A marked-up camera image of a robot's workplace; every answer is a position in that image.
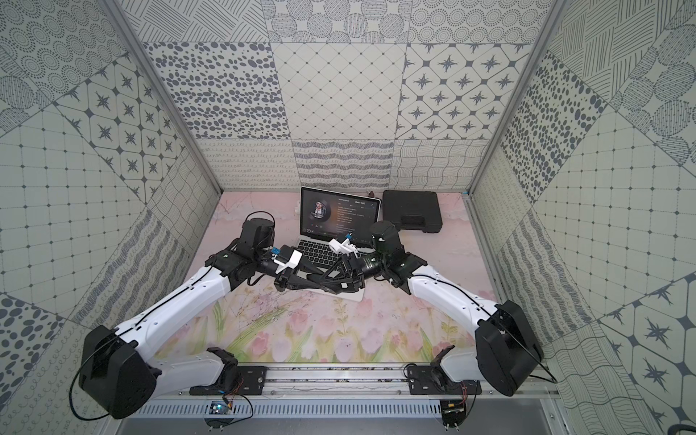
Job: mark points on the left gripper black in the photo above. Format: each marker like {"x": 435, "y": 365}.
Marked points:
{"x": 285, "y": 278}

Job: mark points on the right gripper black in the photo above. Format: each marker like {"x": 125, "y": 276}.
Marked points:
{"x": 349, "y": 264}

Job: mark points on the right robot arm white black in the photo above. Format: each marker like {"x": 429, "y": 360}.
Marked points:
{"x": 507, "y": 351}

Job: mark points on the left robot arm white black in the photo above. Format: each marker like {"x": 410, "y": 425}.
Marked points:
{"x": 120, "y": 370}

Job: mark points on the silver laptop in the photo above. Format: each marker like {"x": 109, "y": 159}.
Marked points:
{"x": 325, "y": 215}

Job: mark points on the floral pink table mat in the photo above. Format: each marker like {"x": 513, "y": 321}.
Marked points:
{"x": 382, "y": 325}

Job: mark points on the black plastic tool case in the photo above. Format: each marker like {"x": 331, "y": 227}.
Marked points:
{"x": 412, "y": 210}

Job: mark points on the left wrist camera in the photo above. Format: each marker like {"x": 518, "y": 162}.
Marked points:
{"x": 286, "y": 257}

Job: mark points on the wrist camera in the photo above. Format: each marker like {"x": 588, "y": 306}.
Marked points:
{"x": 286, "y": 257}
{"x": 346, "y": 247}

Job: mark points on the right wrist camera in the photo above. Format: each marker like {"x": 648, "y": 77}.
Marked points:
{"x": 346, "y": 247}

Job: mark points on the aluminium mounting rail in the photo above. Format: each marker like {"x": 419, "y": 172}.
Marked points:
{"x": 302, "y": 380}

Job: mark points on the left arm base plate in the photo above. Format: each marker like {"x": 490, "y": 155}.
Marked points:
{"x": 247, "y": 380}

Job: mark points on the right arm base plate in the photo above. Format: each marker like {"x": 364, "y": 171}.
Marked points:
{"x": 428, "y": 380}

